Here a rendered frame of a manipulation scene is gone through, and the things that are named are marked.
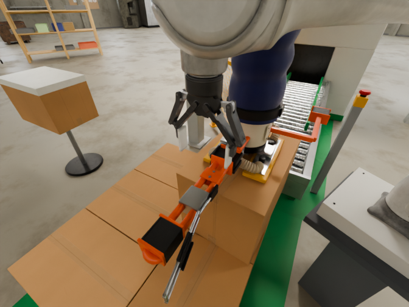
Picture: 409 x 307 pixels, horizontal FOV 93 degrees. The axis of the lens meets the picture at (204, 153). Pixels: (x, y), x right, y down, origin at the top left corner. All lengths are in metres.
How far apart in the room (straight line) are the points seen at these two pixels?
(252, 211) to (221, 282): 0.42
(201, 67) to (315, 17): 0.19
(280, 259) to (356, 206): 0.84
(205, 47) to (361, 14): 0.18
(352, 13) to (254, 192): 0.64
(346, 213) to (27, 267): 1.46
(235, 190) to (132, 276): 0.62
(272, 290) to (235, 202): 1.00
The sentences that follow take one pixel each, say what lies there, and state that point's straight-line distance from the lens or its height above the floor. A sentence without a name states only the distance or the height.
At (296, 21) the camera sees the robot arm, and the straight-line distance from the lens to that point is 0.24.
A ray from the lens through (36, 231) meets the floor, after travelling 2.27.
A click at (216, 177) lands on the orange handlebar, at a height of 1.10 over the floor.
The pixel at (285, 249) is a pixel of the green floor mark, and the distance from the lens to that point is 1.81.
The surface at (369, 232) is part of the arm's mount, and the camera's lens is 1.04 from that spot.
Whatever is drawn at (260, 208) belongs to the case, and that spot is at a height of 0.94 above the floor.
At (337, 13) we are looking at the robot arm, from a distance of 0.27.
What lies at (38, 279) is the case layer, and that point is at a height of 0.54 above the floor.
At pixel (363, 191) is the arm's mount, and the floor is 0.83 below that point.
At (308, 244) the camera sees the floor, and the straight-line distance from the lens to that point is 1.91.
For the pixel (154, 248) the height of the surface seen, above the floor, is 1.11.
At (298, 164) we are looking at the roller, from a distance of 1.67.
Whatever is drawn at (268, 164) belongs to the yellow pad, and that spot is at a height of 0.98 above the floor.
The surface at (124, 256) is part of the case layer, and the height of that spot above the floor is 0.54.
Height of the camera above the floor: 1.53
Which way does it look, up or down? 38 degrees down
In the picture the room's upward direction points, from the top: straight up
